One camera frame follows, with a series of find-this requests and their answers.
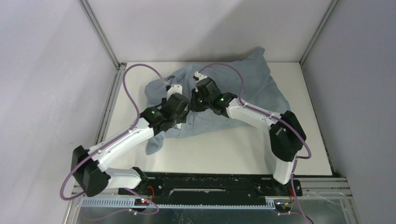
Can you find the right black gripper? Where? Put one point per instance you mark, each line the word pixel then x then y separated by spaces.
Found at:
pixel 194 107

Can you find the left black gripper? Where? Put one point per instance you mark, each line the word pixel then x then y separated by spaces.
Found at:
pixel 181 117

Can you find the grey-blue pillowcase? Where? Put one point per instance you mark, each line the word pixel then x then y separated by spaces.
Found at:
pixel 249 77

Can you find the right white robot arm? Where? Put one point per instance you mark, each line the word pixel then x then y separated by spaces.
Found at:
pixel 286 135

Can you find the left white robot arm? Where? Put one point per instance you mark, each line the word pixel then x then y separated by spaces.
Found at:
pixel 92 167

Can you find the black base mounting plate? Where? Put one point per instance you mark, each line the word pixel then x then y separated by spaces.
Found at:
pixel 182 189

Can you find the left aluminium frame post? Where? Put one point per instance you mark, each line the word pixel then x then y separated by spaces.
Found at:
pixel 93 20

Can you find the aluminium frame post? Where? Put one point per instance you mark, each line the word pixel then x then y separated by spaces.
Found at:
pixel 318 31
pixel 93 20

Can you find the aluminium base frame rails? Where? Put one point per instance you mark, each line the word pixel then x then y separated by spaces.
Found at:
pixel 326 198

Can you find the right aluminium frame post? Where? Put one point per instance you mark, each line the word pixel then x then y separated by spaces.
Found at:
pixel 318 31

